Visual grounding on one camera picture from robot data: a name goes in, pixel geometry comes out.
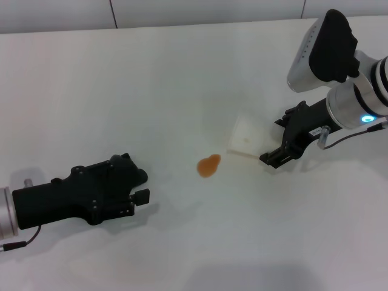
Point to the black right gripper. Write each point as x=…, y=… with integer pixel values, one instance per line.
x=309, y=124

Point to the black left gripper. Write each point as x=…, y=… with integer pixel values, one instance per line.
x=48, y=203

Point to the dark rag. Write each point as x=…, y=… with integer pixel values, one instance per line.
x=139, y=177

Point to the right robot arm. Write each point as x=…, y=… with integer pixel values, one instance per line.
x=363, y=97

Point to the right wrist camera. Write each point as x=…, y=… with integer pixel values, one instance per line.
x=330, y=45

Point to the clear plastic cup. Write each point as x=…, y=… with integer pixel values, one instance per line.
x=247, y=136

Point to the brown liquid stain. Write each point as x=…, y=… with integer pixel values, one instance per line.
x=208, y=166

